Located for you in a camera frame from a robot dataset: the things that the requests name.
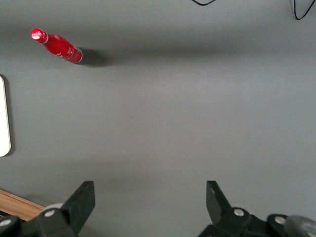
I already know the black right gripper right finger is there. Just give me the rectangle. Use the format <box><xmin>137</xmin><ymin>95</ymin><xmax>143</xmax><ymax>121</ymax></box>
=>
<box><xmin>197</xmin><ymin>180</ymin><xmax>253</xmax><ymax>237</ymax></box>

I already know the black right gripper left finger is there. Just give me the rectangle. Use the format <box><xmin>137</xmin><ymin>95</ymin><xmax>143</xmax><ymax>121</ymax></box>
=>
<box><xmin>36</xmin><ymin>180</ymin><xmax>96</xmax><ymax>237</ymax></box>

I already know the beige rectangular tray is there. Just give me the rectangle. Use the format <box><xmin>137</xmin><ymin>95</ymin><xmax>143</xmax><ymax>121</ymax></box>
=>
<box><xmin>0</xmin><ymin>74</ymin><xmax>12</xmax><ymax>158</ymax></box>

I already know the oak wooden drawer cabinet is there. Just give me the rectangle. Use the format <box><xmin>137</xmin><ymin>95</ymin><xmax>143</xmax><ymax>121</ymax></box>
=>
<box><xmin>0</xmin><ymin>188</ymin><xmax>45</xmax><ymax>222</ymax></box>

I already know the red soda bottle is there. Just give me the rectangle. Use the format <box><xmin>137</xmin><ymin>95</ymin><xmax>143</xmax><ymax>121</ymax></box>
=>
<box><xmin>30</xmin><ymin>27</ymin><xmax>83</xmax><ymax>65</ymax></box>

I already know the thin black cable narrow loop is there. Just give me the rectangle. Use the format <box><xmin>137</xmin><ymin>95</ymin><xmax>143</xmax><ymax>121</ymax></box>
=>
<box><xmin>292</xmin><ymin>0</ymin><xmax>315</xmax><ymax>21</ymax></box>

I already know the thin black cable wide loop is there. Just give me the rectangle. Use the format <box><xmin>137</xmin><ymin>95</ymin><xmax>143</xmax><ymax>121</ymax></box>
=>
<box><xmin>191</xmin><ymin>0</ymin><xmax>219</xmax><ymax>6</ymax></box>

